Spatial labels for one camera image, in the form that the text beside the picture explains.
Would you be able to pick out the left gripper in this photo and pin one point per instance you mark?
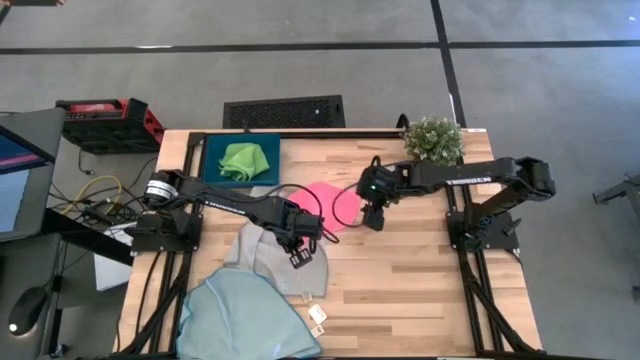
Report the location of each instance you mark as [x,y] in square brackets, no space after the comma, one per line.
[296,241]

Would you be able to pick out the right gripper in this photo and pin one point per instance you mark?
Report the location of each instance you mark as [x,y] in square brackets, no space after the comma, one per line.
[377,199]

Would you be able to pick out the grey waffle microfiber towel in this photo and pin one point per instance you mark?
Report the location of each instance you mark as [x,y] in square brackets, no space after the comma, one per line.
[300,277]

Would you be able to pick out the pink microfiber towel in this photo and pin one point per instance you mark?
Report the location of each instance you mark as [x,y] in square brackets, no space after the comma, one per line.
[310,205]

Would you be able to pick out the light blue teal-edged towel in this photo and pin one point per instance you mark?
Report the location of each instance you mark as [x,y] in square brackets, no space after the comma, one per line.
[240,320]

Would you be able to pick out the green microfiber towel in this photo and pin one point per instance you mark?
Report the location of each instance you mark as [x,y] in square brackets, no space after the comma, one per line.
[245,162]

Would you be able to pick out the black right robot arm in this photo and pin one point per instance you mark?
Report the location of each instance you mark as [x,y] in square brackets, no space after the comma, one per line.
[475,172]

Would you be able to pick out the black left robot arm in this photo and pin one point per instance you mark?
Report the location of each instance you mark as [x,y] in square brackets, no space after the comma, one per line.
[225,205]

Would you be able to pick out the white sewn towel label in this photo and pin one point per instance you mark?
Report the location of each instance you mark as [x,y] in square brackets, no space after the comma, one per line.
[306,297]

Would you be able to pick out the white handwritten paper tag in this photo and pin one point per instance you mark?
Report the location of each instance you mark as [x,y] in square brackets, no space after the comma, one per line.
[317,314]

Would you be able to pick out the white printed paper tag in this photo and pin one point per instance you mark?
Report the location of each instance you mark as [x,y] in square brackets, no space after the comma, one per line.
[317,330]

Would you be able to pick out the potted artificial plant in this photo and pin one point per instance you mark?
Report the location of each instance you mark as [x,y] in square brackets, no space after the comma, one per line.
[432,140]

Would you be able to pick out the black floor vent grille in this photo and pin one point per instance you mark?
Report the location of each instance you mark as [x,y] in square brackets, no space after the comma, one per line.
[285,112]

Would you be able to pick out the teal blue bin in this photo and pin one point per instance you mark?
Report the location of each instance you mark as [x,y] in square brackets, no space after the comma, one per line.
[215,150]

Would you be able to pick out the black floor tape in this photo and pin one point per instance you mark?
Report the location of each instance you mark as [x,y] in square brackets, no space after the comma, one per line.
[447,60]
[300,47]

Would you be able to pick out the white paper sheet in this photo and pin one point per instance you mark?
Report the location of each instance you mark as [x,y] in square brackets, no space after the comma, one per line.
[110,275]

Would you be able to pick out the red and black toolbox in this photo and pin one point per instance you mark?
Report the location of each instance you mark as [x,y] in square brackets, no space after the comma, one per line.
[110,130]

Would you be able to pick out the grey metal stand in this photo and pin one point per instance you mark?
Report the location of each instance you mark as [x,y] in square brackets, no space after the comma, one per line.
[625,190]

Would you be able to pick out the black computer mouse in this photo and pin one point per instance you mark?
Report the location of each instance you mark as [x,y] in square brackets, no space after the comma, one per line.
[27,307]

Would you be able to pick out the dark grey side desk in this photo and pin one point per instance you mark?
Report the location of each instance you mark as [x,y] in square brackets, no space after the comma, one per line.
[20,260]

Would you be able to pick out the grey computer monitor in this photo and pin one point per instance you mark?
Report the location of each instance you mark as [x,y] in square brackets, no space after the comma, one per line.
[15,190]

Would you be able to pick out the black aluminium rig frame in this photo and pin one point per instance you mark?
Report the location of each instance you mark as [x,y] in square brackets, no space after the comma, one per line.
[325,134]

